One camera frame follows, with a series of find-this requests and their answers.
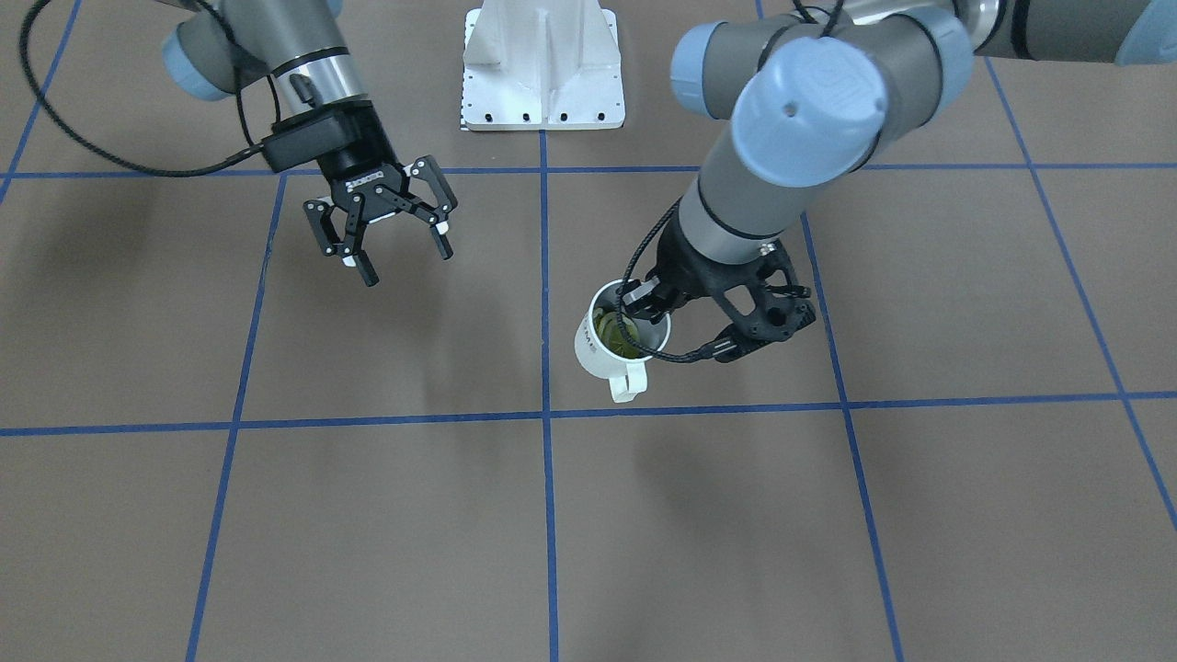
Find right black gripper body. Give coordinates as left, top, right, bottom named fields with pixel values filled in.
left=313, top=101, right=406, bottom=200

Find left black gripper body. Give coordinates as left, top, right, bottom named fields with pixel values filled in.
left=650, top=221, right=783, bottom=318

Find lemon slices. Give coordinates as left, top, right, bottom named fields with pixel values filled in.
left=592, top=307, right=649, bottom=360

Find white plastic mug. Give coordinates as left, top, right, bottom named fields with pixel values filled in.
left=573, top=280, right=672, bottom=403

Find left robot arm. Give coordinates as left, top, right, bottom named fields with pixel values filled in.
left=611, top=1, right=1173, bottom=337

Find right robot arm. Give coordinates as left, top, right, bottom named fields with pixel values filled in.
left=161, top=1, right=457, bottom=286

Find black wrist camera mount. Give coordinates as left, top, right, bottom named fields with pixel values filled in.
left=261, top=113, right=350, bottom=173

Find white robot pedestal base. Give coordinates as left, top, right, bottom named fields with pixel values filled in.
left=460, top=1, right=626, bottom=131

